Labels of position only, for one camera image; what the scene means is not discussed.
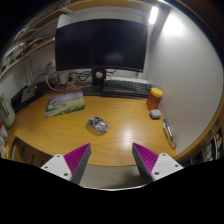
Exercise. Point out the pale green bag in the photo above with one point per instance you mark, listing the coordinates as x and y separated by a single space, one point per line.
6 113

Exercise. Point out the floral print mouse pad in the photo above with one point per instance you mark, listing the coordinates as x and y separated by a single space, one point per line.
65 104

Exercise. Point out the white wall outlet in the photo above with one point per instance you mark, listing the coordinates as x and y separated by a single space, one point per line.
53 63

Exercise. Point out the black computer monitor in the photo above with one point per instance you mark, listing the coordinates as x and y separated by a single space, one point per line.
100 43

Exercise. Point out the low bookshelf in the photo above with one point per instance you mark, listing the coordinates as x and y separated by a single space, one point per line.
213 146

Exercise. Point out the transparent computer mouse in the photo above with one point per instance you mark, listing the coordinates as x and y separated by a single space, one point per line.
97 125

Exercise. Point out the black desktop stand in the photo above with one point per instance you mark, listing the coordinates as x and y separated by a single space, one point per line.
16 101

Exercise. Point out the orange jar with yellow lid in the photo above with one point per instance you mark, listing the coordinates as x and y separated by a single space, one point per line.
154 100

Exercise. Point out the silver mini computer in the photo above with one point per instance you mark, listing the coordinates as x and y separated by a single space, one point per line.
28 93

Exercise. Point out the wooden wall shelf unit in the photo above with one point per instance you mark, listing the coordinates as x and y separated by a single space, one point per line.
30 43

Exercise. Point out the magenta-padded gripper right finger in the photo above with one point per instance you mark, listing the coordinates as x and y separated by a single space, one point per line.
165 165

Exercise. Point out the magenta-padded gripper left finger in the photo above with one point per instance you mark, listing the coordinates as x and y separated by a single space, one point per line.
56 165

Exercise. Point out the black keyboard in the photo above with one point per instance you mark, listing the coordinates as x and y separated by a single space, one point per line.
126 88

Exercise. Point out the white power strip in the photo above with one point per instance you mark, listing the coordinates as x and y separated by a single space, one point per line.
65 78

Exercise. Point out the small grey earbuds case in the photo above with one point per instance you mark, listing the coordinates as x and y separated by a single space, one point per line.
155 114

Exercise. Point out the pens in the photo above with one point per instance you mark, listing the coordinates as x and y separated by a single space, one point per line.
168 131

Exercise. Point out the wall light bar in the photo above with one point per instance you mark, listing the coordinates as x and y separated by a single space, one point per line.
153 15

